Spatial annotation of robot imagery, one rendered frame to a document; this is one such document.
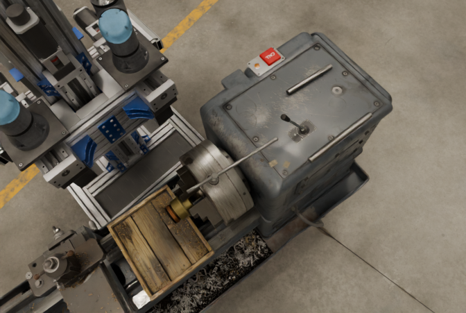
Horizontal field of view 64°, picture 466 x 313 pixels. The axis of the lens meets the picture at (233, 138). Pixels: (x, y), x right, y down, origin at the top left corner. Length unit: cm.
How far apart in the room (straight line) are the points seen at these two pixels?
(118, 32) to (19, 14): 32
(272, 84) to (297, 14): 197
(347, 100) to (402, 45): 194
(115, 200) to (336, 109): 156
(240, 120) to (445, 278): 178
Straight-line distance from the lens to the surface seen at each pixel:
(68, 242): 166
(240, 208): 135
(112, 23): 151
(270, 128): 132
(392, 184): 272
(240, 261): 184
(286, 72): 144
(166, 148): 249
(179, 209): 139
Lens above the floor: 244
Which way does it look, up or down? 65 degrees down
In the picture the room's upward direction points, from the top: 7 degrees counter-clockwise
